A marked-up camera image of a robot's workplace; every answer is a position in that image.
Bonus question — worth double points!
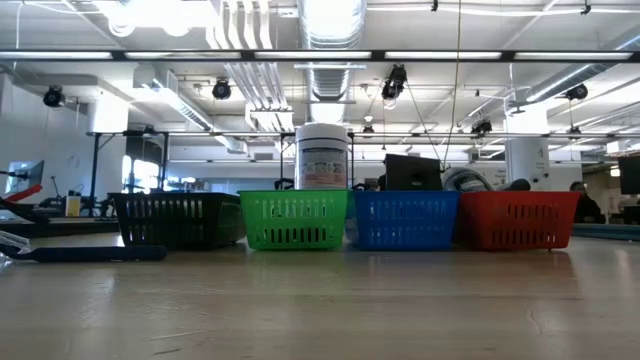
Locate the black plastic basket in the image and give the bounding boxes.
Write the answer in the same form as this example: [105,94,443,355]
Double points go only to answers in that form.
[109,192,248,252]

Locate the dark grey tube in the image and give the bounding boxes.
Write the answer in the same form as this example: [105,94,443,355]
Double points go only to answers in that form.
[494,178,532,193]

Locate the white wipes canister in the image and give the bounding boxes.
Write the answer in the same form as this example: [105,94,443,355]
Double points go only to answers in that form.
[294,122,350,192]

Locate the green plastic basket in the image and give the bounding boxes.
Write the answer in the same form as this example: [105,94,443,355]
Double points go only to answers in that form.
[238,189,351,252]

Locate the black computer monitor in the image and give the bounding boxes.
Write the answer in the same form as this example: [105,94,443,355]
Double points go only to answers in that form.
[383,153,444,192]

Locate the blue plastic basket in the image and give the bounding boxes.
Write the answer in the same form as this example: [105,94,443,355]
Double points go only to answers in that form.
[350,190,461,253]

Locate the black overhead light bar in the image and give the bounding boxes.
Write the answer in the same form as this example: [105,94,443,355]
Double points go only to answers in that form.
[0,48,640,64]

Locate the red plastic basket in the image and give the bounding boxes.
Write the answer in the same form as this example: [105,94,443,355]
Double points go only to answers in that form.
[456,190,583,252]

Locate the dark background table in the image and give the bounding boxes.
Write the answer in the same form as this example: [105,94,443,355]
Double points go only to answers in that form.
[0,216,121,239]

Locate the person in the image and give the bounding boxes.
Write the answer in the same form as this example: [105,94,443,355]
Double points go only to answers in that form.
[568,180,607,225]

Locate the blue background table edge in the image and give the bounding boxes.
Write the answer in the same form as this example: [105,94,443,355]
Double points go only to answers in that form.
[571,222,640,242]

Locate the grey-framed background monitor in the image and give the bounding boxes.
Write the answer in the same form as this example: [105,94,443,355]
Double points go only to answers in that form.
[5,159,45,195]

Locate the dark background monitor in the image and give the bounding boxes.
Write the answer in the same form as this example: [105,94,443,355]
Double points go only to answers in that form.
[618,155,640,197]

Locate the clear plastic wrapper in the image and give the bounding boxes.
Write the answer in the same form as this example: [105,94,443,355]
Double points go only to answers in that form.
[0,229,32,269]

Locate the black metal frame stand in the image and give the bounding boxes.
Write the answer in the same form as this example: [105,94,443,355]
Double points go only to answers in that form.
[87,130,171,217]

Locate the red handle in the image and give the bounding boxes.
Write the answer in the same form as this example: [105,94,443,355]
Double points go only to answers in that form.
[4,183,44,204]

